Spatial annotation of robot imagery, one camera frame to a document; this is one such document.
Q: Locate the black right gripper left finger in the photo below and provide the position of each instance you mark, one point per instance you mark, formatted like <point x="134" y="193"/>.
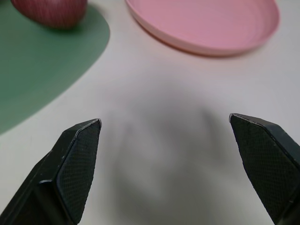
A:
<point x="58" y="173"/>

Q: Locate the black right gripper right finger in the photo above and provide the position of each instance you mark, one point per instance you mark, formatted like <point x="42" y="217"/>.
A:
<point x="269" y="164"/>

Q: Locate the pink plate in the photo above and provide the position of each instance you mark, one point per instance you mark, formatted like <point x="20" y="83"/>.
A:
<point x="206" y="21"/>

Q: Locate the green round mat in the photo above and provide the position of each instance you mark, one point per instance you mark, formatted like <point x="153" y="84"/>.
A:
<point x="39" y="70"/>

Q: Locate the red apple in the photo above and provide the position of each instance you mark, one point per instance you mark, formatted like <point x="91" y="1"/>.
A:
<point x="51" y="11"/>

